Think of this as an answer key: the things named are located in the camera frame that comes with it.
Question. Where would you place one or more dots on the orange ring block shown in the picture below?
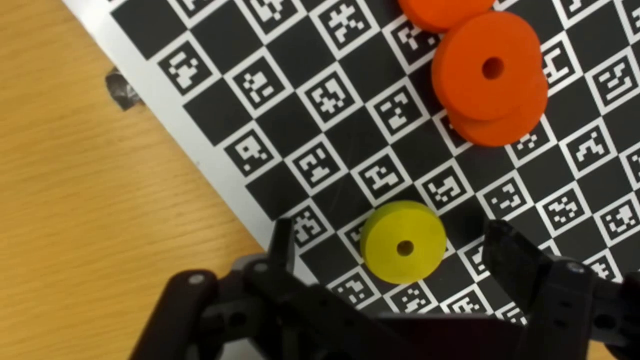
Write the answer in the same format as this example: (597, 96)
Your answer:
(442, 14)
(489, 79)

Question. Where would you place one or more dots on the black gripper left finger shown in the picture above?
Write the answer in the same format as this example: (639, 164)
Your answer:
(260, 300)

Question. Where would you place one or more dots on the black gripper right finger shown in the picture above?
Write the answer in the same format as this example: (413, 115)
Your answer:
(566, 302)

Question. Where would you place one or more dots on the yellow ring block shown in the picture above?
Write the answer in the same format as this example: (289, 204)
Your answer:
(403, 242)

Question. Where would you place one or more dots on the checkered marker board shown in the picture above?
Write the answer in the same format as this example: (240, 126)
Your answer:
(320, 112)

